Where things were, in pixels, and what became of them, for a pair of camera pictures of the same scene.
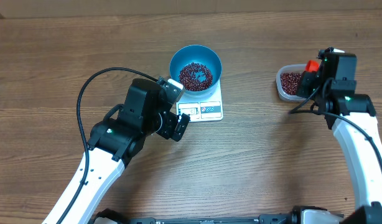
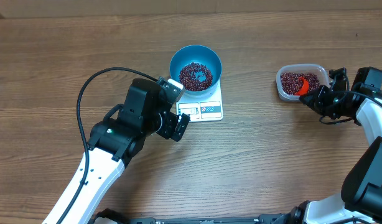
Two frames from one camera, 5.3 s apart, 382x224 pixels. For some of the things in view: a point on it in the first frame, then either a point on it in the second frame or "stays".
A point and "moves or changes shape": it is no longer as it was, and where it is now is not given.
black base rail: (296, 216) stays
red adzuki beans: (290, 81) stays
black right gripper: (307, 84) -> (329, 100)
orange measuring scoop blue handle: (312, 65) moves or changes shape
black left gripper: (168, 131) stays
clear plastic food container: (288, 78) stays
